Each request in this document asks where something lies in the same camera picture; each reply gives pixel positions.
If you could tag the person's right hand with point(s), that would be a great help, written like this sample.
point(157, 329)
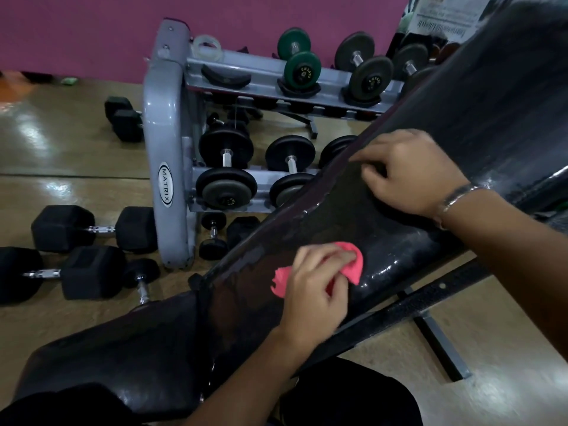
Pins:
point(417, 177)

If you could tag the person's left hand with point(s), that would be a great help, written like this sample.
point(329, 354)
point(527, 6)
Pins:
point(310, 297)

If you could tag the person's left thumb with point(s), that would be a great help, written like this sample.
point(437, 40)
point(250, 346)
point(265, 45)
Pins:
point(341, 293)

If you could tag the person's right thumb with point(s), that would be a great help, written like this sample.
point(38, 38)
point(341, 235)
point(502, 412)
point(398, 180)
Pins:
point(373, 187)

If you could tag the pink cleaning cloth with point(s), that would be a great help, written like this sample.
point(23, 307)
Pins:
point(348, 268)

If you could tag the person's left forearm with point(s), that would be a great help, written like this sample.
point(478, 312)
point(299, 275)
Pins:
point(253, 377)

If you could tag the person's right forearm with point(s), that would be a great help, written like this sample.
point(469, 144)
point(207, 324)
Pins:
point(514, 261)

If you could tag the black metal stand foot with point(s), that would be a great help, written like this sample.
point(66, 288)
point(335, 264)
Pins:
point(306, 121)

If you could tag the person's right leg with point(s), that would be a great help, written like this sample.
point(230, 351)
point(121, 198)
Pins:
point(355, 394)

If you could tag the person's leg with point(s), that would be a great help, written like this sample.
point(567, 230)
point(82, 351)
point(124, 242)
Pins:
point(355, 394)
point(57, 405)

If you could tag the black padded bench backrest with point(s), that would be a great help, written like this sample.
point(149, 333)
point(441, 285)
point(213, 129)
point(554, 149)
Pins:
point(443, 106)

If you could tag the dark grey round dumbbell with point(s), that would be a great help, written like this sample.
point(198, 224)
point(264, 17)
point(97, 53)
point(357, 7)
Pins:
point(370, 77)
point(410, 59)

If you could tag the small black round dumbbell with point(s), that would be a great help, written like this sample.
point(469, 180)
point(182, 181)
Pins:
point(213, 248)
point(142, 272)

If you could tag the green round dumbbell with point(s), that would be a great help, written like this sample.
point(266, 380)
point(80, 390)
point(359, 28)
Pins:
point(301, 68)

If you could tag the large black round dumbbell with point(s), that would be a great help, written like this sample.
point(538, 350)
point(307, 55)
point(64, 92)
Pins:
point(226, 186)

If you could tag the printed paper poster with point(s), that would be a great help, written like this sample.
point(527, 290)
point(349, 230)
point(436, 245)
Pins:
point(443, 17)

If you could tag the clear tape roll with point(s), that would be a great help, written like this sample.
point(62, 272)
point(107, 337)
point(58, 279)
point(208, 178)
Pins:
point(208, 52)

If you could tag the grey metal dumbbell rack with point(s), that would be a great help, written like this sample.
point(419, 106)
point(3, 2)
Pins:
point(168, 128)

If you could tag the black padded bench seat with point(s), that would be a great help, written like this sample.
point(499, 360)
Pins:
point(124, 346)

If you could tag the large black hex dumbbell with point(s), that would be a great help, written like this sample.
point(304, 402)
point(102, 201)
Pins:
point(66, 226)
point(91, 272)

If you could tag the person's left leg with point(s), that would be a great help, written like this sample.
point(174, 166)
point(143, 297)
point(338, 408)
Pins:
point(57, 405)

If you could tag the small green object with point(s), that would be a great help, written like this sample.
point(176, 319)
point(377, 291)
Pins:
point(70, 81)

